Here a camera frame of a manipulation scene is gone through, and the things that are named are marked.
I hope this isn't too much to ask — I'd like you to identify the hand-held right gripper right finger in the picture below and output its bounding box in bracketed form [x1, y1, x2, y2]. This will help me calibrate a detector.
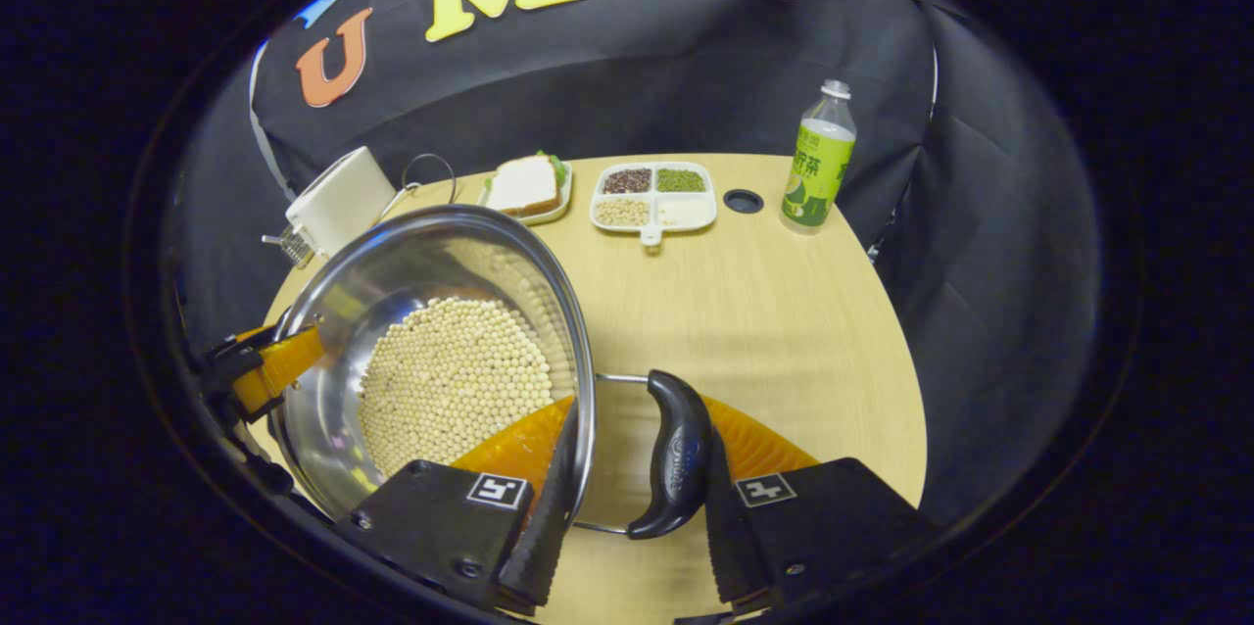
[700, 397, 937, 611]

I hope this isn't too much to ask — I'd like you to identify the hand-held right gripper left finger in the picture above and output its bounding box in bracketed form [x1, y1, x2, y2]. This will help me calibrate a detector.
[333, 395, 581, 618]

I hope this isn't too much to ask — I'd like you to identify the stainless steel pot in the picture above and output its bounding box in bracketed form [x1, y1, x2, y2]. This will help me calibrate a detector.
[266, 204, 714, 541]

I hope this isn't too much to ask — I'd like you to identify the small clear glass holder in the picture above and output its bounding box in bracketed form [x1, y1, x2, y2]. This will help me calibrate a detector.
[262, 223, 314, 268]

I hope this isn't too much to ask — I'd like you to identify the layer of beige beans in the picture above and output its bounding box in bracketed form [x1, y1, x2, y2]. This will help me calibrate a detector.
[355, 297, 555, 479]

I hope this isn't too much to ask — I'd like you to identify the white toaster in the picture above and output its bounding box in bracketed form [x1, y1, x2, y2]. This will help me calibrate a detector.
[285, 146, 398, 259]

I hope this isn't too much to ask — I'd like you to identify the white bread sandwich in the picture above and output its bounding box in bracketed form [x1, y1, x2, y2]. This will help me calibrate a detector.
[486, 153, 569, 217]

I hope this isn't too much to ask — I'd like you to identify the small white sandwich plate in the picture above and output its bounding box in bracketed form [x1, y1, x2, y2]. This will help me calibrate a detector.
[478, 160, 574, 227]

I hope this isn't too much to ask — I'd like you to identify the white divided grain dish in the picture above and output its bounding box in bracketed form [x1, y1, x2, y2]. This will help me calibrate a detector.
[589, 161, 718, 247]

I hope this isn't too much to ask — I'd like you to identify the green label drink bottle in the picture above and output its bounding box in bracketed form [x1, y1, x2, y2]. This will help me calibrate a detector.
[780, 79, 858, 236]

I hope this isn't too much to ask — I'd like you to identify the thin toaster power cable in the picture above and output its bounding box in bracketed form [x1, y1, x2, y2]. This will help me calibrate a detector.
[377, 153, 458, 219]

